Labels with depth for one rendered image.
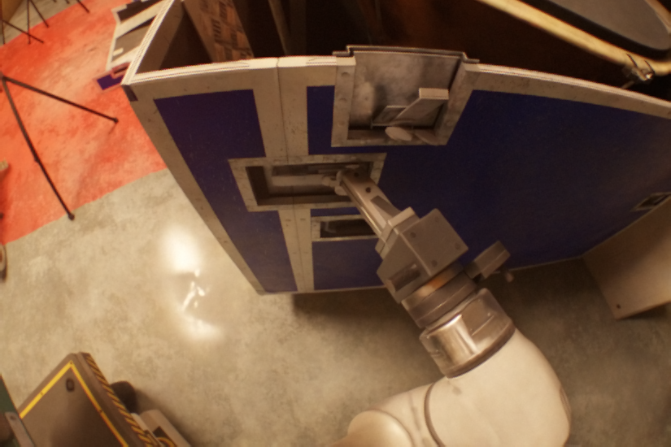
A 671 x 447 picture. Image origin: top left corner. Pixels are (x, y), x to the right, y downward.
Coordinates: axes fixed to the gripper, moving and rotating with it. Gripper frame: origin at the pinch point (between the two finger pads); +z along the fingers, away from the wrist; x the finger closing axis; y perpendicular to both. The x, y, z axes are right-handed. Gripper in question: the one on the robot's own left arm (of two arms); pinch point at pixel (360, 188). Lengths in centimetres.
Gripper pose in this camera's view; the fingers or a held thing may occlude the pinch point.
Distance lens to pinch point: 38.9
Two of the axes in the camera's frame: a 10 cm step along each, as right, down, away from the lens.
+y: -8.4, 4.5, -3.0
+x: -0.5, 4.8, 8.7
